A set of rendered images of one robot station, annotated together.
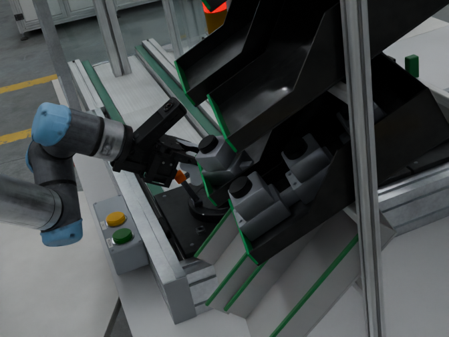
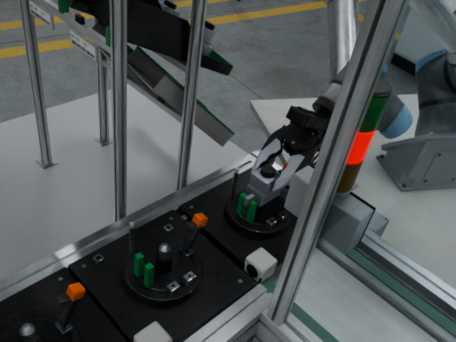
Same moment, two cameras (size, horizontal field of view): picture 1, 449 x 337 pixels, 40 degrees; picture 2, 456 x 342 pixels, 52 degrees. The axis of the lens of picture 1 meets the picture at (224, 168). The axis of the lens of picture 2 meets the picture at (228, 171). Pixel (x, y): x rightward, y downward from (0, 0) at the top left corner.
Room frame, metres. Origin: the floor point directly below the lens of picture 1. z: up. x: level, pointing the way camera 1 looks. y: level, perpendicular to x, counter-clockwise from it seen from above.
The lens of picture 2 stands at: (1.63, -0.48, 1.66)
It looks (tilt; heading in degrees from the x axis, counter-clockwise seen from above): 39 degrees down; 144
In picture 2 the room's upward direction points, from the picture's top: 10 degrees clockwise
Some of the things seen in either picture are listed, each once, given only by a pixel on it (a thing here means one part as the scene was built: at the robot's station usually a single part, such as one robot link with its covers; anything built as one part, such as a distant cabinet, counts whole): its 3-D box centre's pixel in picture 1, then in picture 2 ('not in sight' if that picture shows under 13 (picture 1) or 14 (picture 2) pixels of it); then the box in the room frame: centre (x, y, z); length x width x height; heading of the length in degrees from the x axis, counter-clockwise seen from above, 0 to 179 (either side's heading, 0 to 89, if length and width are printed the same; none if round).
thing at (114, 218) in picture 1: (115, 220); not in sight; (1.11, 0.25, 0.96); 0.04 x 0.04 x 0.02
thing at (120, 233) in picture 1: (122, 237); not in sight; (1.04, 0.23, 0.96); 0.04 x 0.04 x 0.02
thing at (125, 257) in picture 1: (119, 231); not in sight; (1.11, 0.25, 0.93); 0.21 x 0.07 x 0.06; 15
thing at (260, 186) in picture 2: not in sight; (262, 184); (1.09, 0.01, 1.06); 0.08 x 0.04 x 0.07; 105
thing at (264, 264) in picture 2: not in sight; (260, 265); (1.20, -0.05, 0.97); 0.05 x 0.05 x 0.04; 15
